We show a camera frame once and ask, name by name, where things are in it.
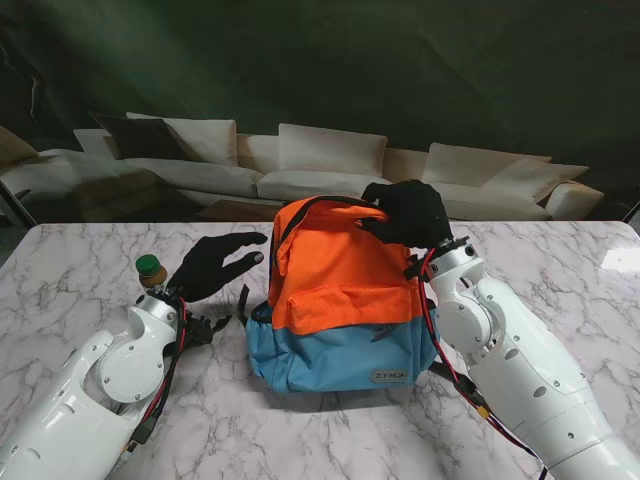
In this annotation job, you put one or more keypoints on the orange and blue backpack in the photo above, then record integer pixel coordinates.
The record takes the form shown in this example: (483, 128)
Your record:
(340, 275)

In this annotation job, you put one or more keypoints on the brown bottle with green cap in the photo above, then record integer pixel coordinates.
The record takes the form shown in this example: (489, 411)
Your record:
(150, 267)

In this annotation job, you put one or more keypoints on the cream sofa cushion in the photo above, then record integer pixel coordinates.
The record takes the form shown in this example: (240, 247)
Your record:
(330, 150)
(470, 165)
(90, 140)
(540, 177)
(205, 140)

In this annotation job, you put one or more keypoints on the black stand leg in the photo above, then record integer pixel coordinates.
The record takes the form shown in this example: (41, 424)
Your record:
(632, 210)
(18, 204)

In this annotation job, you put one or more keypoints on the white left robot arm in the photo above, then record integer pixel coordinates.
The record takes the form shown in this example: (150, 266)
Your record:
(75, 400)

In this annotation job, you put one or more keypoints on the tan armchair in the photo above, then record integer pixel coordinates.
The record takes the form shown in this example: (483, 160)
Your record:
(12, 147)

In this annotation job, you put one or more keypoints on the dark brown cushion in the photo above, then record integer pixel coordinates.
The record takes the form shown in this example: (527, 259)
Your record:
(140, 140)

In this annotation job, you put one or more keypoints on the cream sofa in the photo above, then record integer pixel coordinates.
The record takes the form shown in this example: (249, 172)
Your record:
(200, 175)

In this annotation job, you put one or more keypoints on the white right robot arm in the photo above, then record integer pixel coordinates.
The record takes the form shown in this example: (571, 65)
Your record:
(525, 360)

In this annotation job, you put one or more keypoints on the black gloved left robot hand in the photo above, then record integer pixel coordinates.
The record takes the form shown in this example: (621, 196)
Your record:
(200, 272)

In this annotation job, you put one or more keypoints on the brown coffee table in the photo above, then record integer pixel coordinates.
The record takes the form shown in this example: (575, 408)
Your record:
(235, 210)

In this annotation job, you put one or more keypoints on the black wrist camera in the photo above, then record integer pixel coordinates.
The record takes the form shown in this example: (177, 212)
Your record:
(192, 322)
(414, 270)

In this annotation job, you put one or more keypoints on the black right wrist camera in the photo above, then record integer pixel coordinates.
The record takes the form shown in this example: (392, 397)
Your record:
(414, 270)

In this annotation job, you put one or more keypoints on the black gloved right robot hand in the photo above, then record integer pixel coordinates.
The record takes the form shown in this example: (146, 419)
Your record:
(415, 215)

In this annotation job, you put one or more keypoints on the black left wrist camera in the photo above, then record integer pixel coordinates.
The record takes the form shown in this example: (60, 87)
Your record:
(192, 322)

